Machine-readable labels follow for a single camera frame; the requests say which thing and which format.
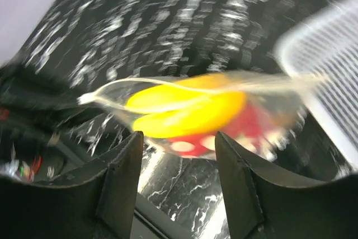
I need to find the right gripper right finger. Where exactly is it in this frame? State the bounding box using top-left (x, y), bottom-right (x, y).
top-left (215, 133), bottom-right (357, 239)

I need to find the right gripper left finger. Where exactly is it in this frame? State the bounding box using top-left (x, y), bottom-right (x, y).
top-left (1, 132), bottom-right (143, 238)

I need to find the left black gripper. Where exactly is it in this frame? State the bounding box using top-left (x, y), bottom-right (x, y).
top-left (0, 64), bottom-right (93, 184)

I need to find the red dragon fruit toy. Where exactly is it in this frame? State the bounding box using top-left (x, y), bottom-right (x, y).
top-left (168, 103), bottom-right (281, 157)

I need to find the clear dotted zip top bag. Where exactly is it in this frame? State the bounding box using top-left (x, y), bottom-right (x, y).
top-left (77, 71), bottom-right (328, 161)

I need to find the yellow banana bunch toy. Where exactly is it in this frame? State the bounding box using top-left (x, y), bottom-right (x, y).
top-left (126, 85), bottom-right (246, 138)

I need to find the white plastic basket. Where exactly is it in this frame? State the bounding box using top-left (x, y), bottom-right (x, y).
top-left (274, 0), bottom-right (357, 170)

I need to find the black marble pattern mat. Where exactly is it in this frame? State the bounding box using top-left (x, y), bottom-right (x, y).
top-left (0, 0), bottom-right (358, 239)

